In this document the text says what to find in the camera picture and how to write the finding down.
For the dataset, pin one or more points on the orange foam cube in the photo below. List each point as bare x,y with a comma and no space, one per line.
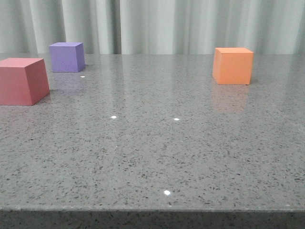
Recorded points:
233,65

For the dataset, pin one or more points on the purple foam cube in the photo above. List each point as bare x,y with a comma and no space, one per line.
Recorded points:
67,56

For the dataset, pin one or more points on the pink foam cube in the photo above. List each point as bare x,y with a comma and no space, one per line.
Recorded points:
23,81

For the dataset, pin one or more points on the pale green curtain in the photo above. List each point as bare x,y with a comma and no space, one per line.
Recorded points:
153,26

